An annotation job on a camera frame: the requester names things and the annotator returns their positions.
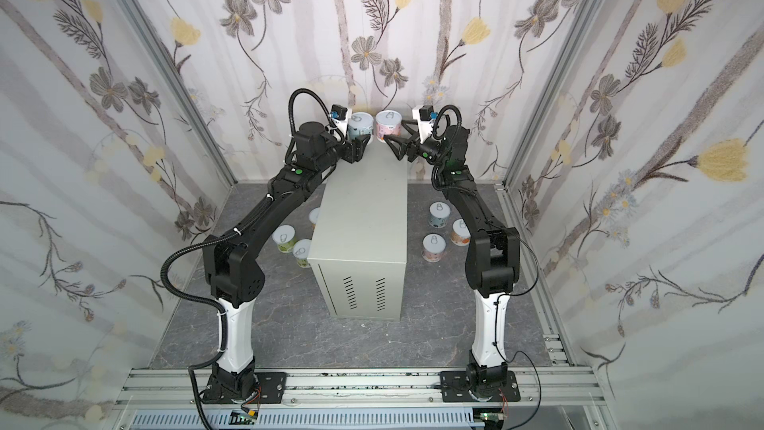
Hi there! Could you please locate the blue labelled can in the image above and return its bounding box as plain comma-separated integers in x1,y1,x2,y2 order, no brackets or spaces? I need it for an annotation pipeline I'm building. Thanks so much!
347,111,374,139

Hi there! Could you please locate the pink labelled can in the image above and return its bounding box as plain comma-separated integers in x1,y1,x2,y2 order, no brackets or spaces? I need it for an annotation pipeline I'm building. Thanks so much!
374,109,402,143

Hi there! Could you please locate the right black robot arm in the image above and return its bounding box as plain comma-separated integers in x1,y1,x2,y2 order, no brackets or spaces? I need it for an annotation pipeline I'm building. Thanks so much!
384,105,524,403

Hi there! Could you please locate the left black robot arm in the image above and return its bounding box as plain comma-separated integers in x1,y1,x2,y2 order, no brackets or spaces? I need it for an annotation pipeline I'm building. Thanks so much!
160,104,370,408

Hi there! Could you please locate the grey metal cabinet counter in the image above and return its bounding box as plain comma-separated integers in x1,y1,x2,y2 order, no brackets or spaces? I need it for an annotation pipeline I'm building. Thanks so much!
308,137,408,321

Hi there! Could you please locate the teal labelled can right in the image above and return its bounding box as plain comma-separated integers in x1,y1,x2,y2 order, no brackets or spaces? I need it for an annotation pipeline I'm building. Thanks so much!
429,201,452,229

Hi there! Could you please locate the orange yellow labelled can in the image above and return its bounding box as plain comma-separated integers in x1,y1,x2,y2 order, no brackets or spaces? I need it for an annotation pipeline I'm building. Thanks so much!
308,207,320,227

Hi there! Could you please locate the orange labelled can right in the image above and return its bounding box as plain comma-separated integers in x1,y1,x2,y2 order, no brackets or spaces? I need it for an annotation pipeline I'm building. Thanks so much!
451,219,471,247

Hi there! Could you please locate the pink white can right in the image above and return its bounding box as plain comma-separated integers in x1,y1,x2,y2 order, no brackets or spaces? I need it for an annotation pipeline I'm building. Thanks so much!
423,234,447,263

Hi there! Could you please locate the green white labelled can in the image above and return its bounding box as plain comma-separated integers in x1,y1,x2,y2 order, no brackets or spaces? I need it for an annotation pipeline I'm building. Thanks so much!
292,239,312,268

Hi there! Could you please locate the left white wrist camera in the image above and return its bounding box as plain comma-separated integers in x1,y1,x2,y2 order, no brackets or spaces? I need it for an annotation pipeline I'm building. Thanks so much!
329,105,352,139

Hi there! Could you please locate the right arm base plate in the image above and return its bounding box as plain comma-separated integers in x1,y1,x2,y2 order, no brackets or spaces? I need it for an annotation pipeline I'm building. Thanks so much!
439,369,521,404

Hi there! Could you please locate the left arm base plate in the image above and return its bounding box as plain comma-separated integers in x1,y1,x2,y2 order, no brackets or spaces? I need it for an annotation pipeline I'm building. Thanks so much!
201,371,288,404

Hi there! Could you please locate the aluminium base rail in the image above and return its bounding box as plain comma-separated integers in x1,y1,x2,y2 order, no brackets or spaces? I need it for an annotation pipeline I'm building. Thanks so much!
115,364,607,410

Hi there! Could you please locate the white slotted cable duct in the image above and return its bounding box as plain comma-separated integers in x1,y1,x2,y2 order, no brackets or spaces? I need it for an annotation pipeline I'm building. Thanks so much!
130,408,485,430

